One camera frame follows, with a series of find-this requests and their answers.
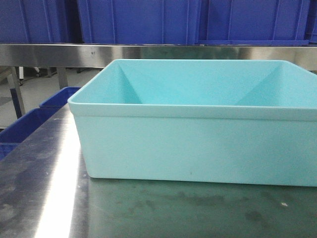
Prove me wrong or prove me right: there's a light teal plastic bin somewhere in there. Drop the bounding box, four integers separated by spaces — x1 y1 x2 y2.
68 59 317 186

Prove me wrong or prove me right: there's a blue crate upper middle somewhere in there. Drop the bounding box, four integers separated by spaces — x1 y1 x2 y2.
77 0 201 45

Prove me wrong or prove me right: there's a blue crate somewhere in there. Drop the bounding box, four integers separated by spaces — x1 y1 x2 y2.
0 0 77 44
196 0 310 46
77 0 201 45

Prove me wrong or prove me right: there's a blue bin lower far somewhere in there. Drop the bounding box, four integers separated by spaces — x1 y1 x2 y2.
39 87 80 109

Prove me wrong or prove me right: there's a blue bin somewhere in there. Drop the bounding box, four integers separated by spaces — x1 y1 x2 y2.
0 108 55 160
39 87 80 109

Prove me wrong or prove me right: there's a blue crate upper right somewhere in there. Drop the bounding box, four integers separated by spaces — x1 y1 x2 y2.
196 0 310 46

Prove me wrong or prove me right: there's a blue bin lower near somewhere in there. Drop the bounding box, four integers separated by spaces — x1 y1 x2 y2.
0 108 55 160

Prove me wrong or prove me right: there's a steel table leg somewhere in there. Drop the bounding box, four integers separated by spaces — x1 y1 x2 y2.
7 67 25 119

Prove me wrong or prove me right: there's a blue crate upper left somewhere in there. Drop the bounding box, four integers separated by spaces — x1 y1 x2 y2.
0 0 77 44

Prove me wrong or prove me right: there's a stainless steel shelf rail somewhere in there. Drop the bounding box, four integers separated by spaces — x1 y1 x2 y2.
0 44 317 71

